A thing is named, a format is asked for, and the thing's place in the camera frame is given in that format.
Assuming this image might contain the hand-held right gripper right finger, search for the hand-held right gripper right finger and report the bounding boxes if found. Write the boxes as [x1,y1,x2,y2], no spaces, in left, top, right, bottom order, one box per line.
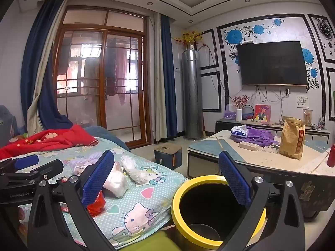
[217,150,305,251]

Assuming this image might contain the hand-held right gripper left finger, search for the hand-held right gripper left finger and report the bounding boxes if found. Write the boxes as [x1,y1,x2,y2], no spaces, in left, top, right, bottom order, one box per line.
[27,150,117,251]

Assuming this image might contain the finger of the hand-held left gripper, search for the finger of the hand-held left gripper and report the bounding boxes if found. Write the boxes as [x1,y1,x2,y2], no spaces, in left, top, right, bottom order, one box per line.
[0,154,40,174]
[5,159,64,186]

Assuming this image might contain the white plastic bag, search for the white plastic bag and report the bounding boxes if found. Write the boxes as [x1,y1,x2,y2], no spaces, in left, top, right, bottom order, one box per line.
[102,161,129,198]

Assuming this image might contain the red foil wrapper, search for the red foil wrapper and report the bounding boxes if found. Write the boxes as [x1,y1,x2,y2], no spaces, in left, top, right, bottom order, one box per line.
[86,190,106,217]

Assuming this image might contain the white foam fruit net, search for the white foam fruit net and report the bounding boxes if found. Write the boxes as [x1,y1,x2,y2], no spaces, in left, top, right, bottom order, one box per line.
[119,155,149,185]

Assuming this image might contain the black bin with yellow rim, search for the black bin with yellow rim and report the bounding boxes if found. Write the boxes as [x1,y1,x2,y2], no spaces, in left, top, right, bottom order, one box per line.
[171,175,267,251]

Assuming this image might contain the red flowered garment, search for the red flowered garment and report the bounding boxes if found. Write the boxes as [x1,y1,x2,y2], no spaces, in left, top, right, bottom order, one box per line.
[0,125,99,160]

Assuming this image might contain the marble top coffee table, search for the marble top coffee table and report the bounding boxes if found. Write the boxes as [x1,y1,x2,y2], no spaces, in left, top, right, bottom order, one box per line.
[187,129,335,221]

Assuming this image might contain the white power strip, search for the white power strip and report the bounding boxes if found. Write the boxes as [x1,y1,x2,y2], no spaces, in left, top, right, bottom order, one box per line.
[239,141,259,151]

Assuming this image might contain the white and blue tissue pack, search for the white and blue tissue pack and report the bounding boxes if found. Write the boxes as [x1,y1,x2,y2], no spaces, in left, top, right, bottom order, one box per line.
[230,125,249,138]

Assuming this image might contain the purple cloth bag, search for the purple cloth bag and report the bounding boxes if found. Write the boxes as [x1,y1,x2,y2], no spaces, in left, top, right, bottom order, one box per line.
[237,125,279,147]

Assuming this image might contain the cat print blanket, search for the cat print blanket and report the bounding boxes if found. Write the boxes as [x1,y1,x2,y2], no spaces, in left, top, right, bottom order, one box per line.
[0,136,190,250]

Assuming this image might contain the black television stand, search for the black television stand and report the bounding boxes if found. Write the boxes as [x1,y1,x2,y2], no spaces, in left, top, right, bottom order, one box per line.
[215,119,331,144]

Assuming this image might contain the white vase with red berries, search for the white vase with red berries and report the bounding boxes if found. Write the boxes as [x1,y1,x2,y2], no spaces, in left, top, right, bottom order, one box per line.
[232,94,250,122]

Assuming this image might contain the brown paper bag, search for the brown paper bag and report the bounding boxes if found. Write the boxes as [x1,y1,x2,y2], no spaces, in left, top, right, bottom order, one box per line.
[279,118,305,160]

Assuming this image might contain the round sand picture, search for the round sand picture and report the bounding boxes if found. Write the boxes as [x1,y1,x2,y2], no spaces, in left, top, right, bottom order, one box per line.
[241,105,255,121]

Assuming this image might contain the blue box stool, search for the blue box stool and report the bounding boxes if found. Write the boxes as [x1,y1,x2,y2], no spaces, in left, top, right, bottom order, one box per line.
[153,144,182,170]

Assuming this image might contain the colourful portrait painting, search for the colourful portrait painting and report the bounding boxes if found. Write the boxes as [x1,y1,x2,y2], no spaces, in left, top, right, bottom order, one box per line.
[254,105,271,123]

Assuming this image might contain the beige curtain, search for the beige curtain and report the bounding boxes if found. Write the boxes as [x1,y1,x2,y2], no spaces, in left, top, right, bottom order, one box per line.
[27,0,68,136]
[153,13,168,143]

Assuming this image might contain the person's green trousers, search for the person's green trousers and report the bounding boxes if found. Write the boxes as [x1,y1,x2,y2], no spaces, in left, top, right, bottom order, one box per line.
[143,226,187,251]

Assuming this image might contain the grey cylindrical air conditioner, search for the grey cylindrical air conditioner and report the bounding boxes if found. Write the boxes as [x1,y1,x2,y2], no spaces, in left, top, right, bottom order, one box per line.
[182,50,204,140]

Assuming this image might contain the wooden framed glass door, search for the wooden framed glass door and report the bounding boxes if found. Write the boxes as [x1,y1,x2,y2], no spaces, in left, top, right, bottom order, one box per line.
[56,5,153,149]

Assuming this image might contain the clear snack packet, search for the clear snack packet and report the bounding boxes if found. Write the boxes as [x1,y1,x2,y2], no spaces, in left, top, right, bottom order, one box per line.
[303,109,313,126]

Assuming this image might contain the red squeeze bottle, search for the red squeeze bottle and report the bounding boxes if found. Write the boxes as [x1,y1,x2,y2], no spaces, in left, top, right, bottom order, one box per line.
[326,138,335,168]

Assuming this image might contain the blue curtain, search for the blue curtain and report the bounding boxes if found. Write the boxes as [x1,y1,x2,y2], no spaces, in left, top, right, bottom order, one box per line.
[160,14,178,139]
[21,0,74,134]

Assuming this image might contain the pink hanging garment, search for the pink hanging garment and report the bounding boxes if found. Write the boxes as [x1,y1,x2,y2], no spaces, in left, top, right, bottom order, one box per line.
[115,46,129,105]

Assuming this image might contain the dark hanging garment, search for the dark hanging garment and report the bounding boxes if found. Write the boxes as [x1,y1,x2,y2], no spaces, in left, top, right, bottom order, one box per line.
[104,37,117,97]

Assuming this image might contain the yellow artificial flowers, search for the yellow artificial flowers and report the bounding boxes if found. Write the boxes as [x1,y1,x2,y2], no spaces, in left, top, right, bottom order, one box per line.
[173,30,205,44]

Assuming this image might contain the black wall television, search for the black wall television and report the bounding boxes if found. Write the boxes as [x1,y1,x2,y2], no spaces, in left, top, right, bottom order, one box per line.
[236,41,308,87]

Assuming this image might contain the black wall clock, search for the black wall clock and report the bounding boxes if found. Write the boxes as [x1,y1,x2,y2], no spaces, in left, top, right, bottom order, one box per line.
[317,21,333,37]

